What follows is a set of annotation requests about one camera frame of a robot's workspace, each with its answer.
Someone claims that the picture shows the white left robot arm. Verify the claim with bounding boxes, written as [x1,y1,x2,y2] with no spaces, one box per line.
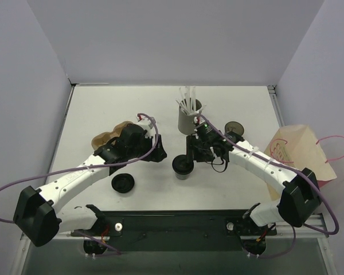
[13,118,167,247]

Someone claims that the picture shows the beige pink paper bag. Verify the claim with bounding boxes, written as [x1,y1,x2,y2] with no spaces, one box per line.
[264,124,344,187]

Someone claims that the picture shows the aluminium frame rail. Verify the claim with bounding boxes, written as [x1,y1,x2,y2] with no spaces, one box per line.
[267,85,327,232]

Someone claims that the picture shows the brown cardboard cup carrier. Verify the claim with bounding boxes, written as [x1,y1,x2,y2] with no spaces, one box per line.
[91,121,133,151]

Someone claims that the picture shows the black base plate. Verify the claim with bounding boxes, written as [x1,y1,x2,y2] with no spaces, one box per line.
[86,210,276,253]

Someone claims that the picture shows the white stirrer sticks bundle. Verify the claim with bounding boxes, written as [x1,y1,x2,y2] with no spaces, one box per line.
[176,86,206,116]

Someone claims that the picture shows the dark coffee cup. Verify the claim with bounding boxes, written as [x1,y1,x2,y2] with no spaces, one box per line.
[174,170,193,180]
[224,121,244,136]

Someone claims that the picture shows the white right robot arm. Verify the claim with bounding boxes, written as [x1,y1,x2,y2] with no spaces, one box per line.
[186,122,322,234]

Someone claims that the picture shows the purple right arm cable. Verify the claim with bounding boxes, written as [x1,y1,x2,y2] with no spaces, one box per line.
[199,114,339,258]

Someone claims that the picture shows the black cup lid stack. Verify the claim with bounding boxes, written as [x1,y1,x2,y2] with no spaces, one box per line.
[111,173,135,194]

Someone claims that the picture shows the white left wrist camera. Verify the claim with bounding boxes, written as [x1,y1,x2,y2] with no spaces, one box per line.
[136,115,155,139]

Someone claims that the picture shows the grey cylindrical holder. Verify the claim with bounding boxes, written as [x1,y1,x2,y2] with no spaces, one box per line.
[178,99,202,135]

